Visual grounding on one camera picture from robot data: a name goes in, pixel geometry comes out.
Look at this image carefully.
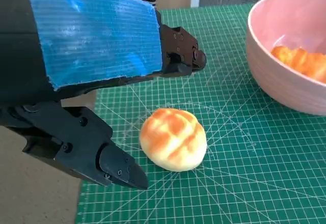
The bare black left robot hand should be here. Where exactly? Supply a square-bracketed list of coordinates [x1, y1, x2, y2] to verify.
[0, 0, 207, 191]

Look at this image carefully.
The round toy bread bun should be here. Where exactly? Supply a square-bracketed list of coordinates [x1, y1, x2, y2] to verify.
[139, 107, 208, 172]

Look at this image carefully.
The pink bowl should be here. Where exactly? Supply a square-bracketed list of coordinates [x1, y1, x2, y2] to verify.
[246, 0, 326, 116]

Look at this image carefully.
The rectangular toy bread loaf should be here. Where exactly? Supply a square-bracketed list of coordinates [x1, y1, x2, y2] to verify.
[270, 45, 326, 85]

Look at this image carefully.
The green cutting mat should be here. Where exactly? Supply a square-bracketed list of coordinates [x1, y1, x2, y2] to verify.
[74, 2, 326, 224]

